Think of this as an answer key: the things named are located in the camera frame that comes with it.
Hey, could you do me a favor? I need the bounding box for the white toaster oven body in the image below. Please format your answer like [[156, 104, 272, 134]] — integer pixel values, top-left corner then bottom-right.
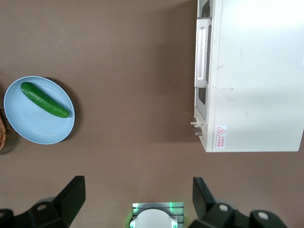
[[194, 0, 304, 153]]

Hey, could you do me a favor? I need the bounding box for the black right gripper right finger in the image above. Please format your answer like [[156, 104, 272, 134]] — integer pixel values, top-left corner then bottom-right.
[[190, 177, 288, 228]]

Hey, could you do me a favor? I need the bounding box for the oven door with metal handle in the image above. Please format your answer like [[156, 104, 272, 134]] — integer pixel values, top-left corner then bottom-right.
[[193, 0, 214, 114]]

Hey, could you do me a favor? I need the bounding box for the red warning sticker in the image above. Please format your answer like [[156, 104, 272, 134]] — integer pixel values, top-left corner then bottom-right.
[[215, 125, 228, 150]]

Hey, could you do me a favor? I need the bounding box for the light blue plate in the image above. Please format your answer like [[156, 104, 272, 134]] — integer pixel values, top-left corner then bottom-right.
[[3, 76, 76, 144]]

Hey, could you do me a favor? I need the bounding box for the brown wicker basket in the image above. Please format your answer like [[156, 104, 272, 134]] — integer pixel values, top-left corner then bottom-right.
[[0, 80, 8, 152]]

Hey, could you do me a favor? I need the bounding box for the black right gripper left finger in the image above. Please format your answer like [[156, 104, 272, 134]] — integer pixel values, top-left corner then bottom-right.
[[0, 175, 86, 228]]

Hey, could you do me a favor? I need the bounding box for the green cucumber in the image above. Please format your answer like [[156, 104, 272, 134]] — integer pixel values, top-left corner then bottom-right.
[[20, 82, 71, 119]]

